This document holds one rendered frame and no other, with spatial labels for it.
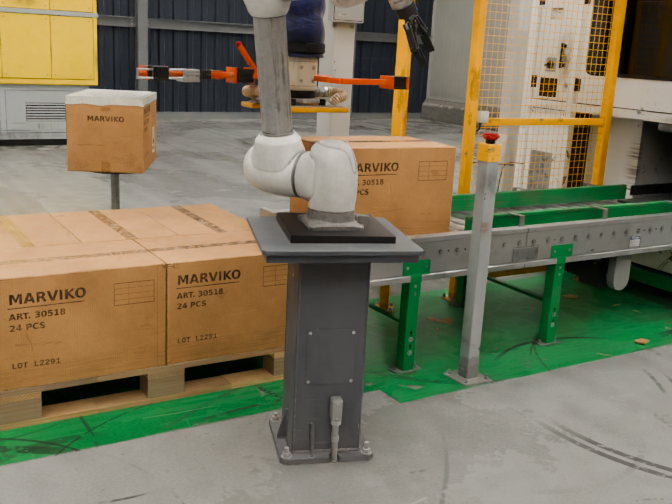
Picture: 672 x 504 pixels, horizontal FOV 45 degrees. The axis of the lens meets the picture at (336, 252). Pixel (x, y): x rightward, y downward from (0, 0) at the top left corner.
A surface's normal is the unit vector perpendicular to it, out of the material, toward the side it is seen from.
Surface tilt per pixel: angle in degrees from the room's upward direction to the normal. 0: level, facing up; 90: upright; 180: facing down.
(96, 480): 0
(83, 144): 90
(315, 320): 90
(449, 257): 90
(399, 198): 90
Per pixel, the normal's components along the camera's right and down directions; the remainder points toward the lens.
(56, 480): 0.05, -0.97
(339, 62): 0.51, 0.24
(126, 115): 0.10, 0.25
